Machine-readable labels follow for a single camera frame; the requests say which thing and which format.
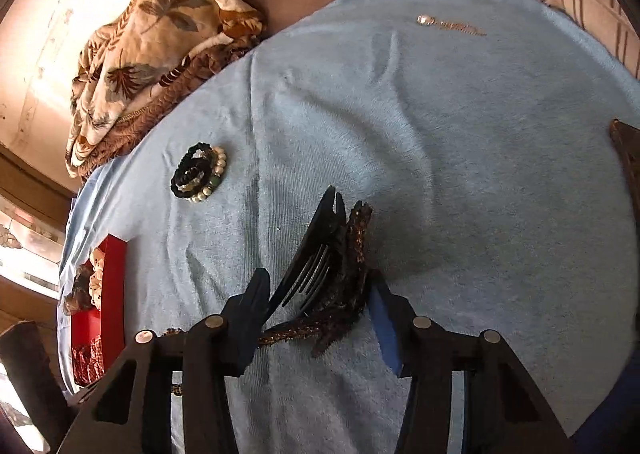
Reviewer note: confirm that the red jewelry tray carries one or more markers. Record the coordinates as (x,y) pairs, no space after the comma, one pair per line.
(108,323)

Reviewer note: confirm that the dark brown hair clip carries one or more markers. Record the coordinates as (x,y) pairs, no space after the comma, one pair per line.
(626,140)

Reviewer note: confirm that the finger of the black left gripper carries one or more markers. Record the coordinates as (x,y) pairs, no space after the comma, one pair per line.
(28,368)

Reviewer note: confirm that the floral leaf-print quilt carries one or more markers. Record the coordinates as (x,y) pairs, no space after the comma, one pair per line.
(133,71)

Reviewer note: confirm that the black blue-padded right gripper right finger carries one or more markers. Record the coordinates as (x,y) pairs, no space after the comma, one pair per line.
(503,409)

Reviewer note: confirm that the white polka-dot hair bow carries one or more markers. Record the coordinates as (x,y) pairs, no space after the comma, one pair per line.
(97,259)

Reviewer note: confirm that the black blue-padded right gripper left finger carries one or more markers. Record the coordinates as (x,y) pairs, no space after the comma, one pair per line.
(129,409)

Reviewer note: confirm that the black brown hair comb clip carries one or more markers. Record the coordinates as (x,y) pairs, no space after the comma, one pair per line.
(330,271)

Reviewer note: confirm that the grey organza scrunchie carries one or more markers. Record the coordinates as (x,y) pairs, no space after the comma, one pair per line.
(79,298)

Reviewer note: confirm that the red polka-dot scrunchie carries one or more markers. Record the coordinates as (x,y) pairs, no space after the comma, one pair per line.
(87,362)

